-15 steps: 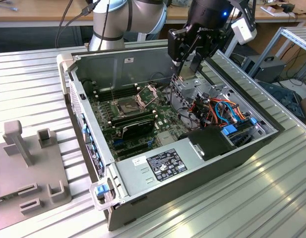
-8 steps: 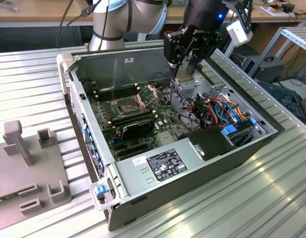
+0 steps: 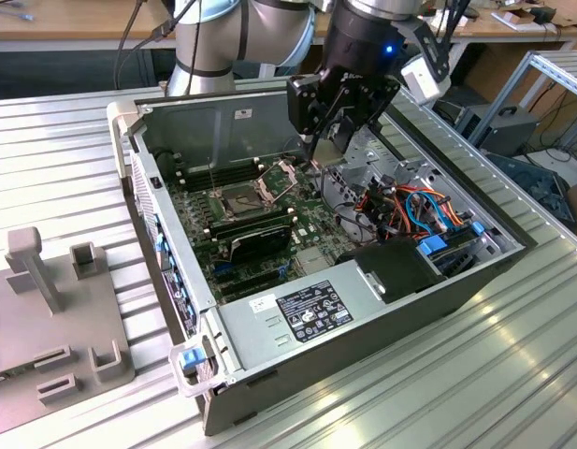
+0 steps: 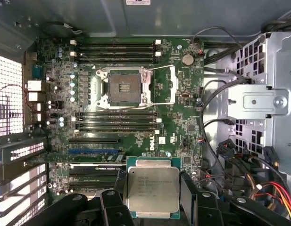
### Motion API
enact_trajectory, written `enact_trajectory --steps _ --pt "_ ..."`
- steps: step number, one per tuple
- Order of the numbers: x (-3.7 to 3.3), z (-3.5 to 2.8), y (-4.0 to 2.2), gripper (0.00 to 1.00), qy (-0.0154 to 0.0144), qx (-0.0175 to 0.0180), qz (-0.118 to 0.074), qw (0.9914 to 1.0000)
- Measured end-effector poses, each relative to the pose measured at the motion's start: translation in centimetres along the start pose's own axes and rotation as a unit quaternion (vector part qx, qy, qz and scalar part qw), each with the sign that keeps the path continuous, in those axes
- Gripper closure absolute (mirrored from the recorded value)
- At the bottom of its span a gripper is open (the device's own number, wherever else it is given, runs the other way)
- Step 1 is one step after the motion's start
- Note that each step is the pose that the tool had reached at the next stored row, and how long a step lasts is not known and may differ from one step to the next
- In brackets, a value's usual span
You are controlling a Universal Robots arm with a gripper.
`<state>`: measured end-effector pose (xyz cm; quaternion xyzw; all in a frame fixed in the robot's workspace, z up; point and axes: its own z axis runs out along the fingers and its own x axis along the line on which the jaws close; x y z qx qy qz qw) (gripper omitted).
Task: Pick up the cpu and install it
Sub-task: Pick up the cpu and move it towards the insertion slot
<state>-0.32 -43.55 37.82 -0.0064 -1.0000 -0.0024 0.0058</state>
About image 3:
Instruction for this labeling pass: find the dark plastic crate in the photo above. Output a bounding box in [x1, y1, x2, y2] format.
[483, 150, 577, 231]

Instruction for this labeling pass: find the black camera bracket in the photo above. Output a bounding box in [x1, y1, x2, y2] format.
[394, 17, 453, 88]

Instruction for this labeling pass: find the blue plastic case latch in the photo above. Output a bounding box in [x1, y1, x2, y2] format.
[180, 345, 209, 373]

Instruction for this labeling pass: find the orange wire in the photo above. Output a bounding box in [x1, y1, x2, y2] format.
[391, 184, 466, 225]

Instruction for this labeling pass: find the thick black cable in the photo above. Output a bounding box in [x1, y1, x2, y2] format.
[187, 0, 205, 97]

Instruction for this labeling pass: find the black stand pole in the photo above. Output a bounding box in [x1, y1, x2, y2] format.
[435, 0, 472, 51]

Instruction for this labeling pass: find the black plastic air shroud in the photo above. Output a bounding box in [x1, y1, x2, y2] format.
[335, 237, 449, 305]

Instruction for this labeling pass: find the black box with handle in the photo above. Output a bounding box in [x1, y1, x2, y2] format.
[454, 105, 542, 158]

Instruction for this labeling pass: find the black expansion slot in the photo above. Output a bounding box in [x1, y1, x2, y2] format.
[217, 269, 281, 290]
[221, 283, 270, 303]

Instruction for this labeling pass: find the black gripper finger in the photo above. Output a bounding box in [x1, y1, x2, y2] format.
[336, 85, 402, 156]
[286, 74, 339, 166]

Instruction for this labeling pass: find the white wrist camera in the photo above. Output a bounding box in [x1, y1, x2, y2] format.
[399, 56, 452, 108]

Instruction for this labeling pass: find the silver metal drive cage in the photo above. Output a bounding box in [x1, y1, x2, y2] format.
[321, 123, 440, 219]

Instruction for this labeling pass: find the CPU socket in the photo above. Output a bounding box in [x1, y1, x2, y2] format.
[211, 180, 276, 222]

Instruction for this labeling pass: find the silver power supply unit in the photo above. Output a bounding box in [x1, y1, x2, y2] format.
[216, 259, 388, 374]

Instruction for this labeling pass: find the wooden desk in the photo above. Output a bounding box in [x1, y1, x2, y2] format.
[310, 0, 577, 111]
[0, 0, 178, 53]

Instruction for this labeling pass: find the black RAM slot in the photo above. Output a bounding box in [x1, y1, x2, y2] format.
[180, 163, 261, 180]
[180, 168, 263, 185]
[209, 212, 294, 236]
[179, 157, 259, 174]
[182, 174, 265, 191]
[208, 208, 293, 231]
[210, 217, 295, 239]

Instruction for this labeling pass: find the green motherboard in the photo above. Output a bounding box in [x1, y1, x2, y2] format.
[165, 156, 339, 306]

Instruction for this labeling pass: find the silver chipset heat sink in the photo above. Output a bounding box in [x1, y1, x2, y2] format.
[293, 247, 334, 277]

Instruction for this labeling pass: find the black graphics card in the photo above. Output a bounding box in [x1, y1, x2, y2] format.
[220, 223, 295, 264]

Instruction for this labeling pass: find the blue wire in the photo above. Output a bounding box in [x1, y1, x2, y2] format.
[403, 189, 453, 235]

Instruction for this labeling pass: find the silver CPU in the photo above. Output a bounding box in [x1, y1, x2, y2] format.
[310, 136, 346, 166]

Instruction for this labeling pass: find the aluminium frame rack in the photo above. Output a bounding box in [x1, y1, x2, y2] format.
[469, 49, 577, 155]

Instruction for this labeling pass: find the open cardboard box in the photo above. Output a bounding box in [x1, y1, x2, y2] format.
[491, 3, 558, 33]

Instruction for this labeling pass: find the grey parts rack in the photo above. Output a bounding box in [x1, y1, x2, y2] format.
[0, 225, 136, 439]

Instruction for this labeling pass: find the thin dark cable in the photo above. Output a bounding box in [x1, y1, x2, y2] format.
[113, 0, 198, 91]

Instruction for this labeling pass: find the grey open PC case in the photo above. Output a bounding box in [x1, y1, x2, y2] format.
[105, 80, 541, 439]

